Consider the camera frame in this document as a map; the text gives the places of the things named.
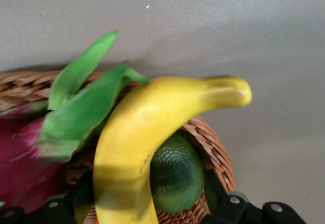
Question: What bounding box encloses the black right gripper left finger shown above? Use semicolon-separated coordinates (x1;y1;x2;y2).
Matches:
0;172;95;224

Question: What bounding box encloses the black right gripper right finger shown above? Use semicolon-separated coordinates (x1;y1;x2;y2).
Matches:
200;169;312;224

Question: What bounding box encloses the yellow banana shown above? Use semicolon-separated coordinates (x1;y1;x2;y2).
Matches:
92;75;253;224

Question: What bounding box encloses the brown wicker basket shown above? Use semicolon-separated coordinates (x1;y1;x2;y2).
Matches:
0;71;236;224

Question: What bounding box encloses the green avocado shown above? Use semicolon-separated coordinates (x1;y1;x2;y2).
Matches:
149;131;219;214

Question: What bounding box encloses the pink dragon fruit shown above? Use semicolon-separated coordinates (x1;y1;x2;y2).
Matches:
0;29;150;214

